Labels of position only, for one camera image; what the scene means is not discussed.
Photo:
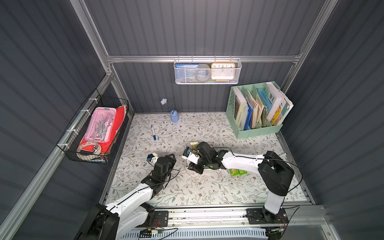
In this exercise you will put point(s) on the blue folder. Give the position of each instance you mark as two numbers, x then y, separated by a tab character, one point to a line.
248	122

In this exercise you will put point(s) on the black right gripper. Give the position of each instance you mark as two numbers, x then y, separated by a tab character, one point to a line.
198	162

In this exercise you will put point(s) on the grey tape roll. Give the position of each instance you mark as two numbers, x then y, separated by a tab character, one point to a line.
203	73

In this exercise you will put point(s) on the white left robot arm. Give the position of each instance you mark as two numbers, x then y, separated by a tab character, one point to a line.
111	221

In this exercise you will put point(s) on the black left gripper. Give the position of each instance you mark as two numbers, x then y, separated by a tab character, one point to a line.
163	162

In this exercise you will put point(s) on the mint green file organizer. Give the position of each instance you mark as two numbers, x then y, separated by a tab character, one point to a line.
247	111

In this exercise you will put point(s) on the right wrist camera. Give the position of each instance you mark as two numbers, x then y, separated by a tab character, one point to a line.
190	157

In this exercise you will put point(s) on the blue spray bottle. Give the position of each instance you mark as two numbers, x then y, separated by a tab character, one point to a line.
173	113

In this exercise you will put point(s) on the pink plastic tool case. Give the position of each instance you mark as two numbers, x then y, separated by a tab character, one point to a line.
101	124

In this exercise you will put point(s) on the clear tape dispenser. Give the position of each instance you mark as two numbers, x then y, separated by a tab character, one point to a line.
90	147

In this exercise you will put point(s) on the red cloth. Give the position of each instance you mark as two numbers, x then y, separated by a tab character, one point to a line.
119	119

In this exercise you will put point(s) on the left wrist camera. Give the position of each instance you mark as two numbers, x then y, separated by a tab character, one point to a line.
152	158

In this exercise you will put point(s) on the blue white marker pen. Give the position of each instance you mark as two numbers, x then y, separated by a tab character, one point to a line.
153	132

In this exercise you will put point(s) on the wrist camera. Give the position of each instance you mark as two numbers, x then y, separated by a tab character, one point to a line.
152	158
190	157

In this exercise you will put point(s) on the beige paper stack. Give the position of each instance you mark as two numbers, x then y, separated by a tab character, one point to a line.
258	108

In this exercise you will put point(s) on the green cookie packet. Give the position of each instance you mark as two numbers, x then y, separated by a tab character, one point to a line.
234	172
242	172

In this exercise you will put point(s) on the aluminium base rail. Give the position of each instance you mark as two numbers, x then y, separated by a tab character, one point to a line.
222	216

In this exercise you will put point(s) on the pale green workspace book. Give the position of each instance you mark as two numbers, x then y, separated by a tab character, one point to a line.
240	108

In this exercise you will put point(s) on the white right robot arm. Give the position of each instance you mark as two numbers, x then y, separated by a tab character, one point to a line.
275	172

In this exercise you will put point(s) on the blue box in basket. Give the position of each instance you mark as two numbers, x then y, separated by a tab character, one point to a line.
185	72

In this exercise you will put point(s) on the yellow illustrated book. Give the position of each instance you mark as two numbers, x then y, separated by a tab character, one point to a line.
276	115

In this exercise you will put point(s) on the black wire wall basket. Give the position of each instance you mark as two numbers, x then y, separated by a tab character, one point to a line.
74	134

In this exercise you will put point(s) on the yellow white clock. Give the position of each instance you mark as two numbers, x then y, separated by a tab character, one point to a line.
223	71

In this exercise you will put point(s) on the white illustrated book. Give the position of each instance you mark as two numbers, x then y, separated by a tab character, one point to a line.
278	98

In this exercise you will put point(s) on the white wire wall basket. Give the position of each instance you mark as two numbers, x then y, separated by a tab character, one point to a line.
209	61

